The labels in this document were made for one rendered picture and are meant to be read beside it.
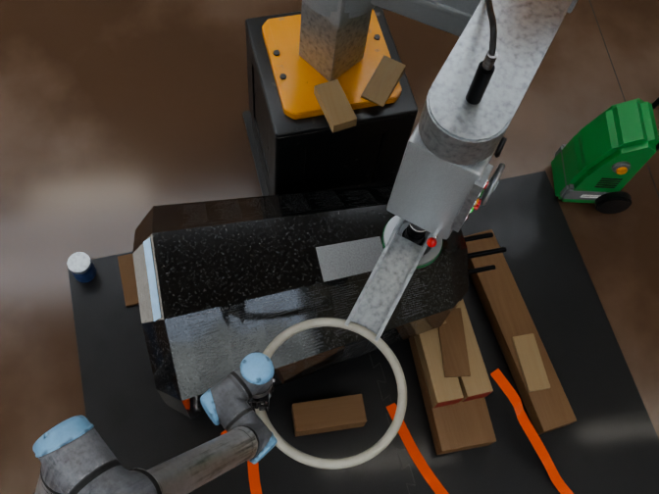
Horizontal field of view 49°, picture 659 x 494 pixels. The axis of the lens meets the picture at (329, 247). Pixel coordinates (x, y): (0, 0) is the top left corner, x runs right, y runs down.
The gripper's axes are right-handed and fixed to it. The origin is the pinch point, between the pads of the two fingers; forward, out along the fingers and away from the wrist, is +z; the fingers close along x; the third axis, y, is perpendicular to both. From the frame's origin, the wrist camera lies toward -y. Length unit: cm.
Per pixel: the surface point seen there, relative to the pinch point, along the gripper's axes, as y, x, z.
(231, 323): -27.9, -8.9, 8.8
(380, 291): -33, 41, -9
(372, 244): -55, 41, 1
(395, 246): -47, 46, -14
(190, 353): -19.3, -23.0, 14.8
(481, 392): -17, 93, 60
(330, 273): -44, 25, 2
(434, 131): -44, 44, -83
